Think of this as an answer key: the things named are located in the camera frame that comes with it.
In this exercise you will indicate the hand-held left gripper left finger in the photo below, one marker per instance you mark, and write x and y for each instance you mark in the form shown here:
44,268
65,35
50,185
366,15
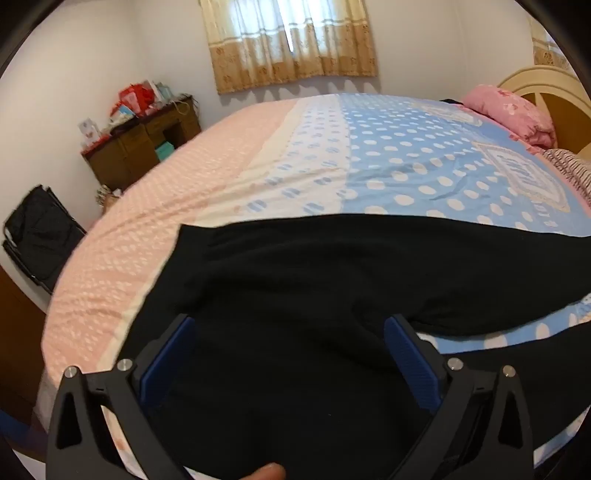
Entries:
168,364

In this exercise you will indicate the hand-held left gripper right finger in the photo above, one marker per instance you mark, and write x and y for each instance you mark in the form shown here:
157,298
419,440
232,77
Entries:
411,364

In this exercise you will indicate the black pants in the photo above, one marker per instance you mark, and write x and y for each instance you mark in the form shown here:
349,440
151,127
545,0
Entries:
300,277

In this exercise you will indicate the person's left hand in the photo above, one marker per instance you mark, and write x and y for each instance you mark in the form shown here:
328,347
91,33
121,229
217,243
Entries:
265,473

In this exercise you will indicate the brown wooden door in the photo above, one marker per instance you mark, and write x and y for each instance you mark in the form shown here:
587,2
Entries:
18,346

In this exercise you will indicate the patterned bag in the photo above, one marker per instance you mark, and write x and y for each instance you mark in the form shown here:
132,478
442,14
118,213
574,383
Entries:
107,198

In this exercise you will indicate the black folding chair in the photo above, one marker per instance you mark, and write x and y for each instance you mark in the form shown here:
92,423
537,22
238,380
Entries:
41,230

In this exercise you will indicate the teal box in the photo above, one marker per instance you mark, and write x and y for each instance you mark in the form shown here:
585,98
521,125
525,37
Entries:
165,151

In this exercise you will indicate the brown wooden desk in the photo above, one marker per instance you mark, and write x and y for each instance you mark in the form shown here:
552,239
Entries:
129,147

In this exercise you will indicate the bed with patterned sheet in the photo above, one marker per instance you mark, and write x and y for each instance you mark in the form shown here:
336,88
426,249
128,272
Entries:
323,161

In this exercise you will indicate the white greeting card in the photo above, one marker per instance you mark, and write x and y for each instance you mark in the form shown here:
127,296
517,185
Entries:
88,131

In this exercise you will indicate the striped pillow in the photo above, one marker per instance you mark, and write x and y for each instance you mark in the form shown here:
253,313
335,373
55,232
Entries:
572,168

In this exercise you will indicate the red gift bag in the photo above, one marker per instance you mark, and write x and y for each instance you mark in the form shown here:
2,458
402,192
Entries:
136,99

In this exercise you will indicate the pink pillow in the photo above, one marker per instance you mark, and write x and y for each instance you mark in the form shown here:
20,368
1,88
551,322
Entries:
508,110

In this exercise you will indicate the light blue box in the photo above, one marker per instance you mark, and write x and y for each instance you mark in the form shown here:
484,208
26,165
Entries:
164,91

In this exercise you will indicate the cream wooden headboard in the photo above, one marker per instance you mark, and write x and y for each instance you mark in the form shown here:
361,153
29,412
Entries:
545,83

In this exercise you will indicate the beige patterned curtain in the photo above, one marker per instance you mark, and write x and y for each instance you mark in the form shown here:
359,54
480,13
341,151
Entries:
547,50
277,46

